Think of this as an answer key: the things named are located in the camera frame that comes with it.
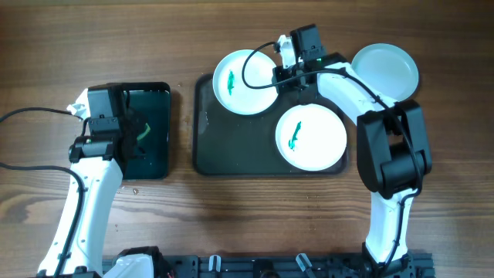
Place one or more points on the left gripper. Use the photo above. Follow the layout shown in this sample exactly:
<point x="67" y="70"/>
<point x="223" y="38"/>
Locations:
<point x="131" y="137"/>

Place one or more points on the black water basin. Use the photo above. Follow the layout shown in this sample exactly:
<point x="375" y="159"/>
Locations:
<point x="154" y="100"/>

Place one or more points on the light blue plate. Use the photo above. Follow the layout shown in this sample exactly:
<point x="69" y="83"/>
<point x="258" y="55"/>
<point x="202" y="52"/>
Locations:
<point x="389" y="69"/>

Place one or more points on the dark grey serving tray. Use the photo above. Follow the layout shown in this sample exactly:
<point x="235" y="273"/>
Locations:
<point x="228" y="144"/>

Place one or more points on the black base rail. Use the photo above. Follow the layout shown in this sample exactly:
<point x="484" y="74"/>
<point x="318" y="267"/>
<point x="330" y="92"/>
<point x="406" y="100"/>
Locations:
<point x="345" y="265"/>

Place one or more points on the green yellow sponge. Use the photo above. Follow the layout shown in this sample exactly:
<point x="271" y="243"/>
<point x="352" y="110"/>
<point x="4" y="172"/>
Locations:
<point x="144" y="133"/>

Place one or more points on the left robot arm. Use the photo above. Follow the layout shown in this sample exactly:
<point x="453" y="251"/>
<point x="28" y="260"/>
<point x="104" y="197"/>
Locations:
<point x="98" y="158"/>

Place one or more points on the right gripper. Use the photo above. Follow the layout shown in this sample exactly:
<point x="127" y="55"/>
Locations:
<point x="288" y="78"/>

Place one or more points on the white plate top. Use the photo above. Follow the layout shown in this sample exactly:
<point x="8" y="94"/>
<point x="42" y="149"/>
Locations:
<point x="233" y="94"/>

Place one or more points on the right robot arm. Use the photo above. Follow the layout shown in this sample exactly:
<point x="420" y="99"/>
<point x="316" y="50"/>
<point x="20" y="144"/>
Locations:
<point x="393" y="154"/>

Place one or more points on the white plate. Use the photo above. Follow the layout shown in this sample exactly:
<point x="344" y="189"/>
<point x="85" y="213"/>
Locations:
<point x="311" y="137"/>
<point x="233" y="94"/>

